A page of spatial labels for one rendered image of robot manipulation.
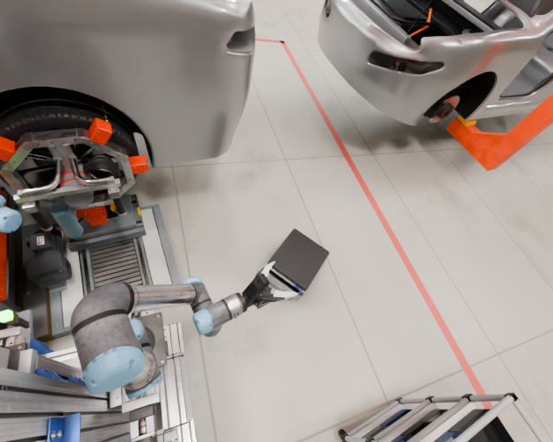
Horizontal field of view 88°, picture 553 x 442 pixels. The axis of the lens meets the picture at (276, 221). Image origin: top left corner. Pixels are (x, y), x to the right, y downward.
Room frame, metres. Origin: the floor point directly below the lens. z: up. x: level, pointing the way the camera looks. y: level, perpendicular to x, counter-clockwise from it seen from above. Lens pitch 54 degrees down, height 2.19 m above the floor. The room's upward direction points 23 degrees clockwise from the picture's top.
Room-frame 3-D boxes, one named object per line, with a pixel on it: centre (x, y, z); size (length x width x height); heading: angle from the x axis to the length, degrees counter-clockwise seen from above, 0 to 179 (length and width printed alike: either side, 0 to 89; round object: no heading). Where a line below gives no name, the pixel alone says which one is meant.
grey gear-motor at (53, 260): (0.46, 1.25, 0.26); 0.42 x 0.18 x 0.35; 43
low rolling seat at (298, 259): (1.11, -0.28, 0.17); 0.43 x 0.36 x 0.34; 165
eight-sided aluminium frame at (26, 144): (0.74, 1.09, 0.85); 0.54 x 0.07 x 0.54; 133
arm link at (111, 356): (0.04, 0.24, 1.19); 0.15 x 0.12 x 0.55; 50
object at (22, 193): (0.58, 1.07, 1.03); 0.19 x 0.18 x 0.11; 43
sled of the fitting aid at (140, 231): (0.86, 1.20, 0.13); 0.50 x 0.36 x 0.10; 133
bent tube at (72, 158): (0.72, 0.93, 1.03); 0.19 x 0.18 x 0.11; 43
